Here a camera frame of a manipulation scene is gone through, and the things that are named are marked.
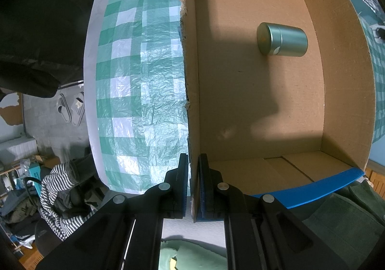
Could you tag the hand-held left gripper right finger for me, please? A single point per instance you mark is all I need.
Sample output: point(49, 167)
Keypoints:
point(206, 203)

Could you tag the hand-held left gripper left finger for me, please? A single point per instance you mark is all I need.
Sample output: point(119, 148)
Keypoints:
point(181, 197)

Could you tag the cardboard box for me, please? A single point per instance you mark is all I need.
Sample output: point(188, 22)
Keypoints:
point(255, 92)

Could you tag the light green cloth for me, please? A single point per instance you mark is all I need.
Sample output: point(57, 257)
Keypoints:
point(192, 255)

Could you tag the striped cloth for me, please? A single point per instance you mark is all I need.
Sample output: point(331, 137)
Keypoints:
point(54, 179)

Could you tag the green checked tablecloth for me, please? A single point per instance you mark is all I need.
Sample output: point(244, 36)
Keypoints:
point(135, 77)

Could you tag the dark green trousers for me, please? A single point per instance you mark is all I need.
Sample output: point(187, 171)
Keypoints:
point(346, 221)

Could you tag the teal box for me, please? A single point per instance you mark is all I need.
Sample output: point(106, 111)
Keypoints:
point(33, 178)

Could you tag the white storage box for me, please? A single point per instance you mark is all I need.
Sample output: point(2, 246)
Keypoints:
point(18, 149)

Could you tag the green metal tin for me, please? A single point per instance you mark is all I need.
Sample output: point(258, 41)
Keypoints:
point(285, 39)

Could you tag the dark cloth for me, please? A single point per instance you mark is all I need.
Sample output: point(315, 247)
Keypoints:
point(39, 17)

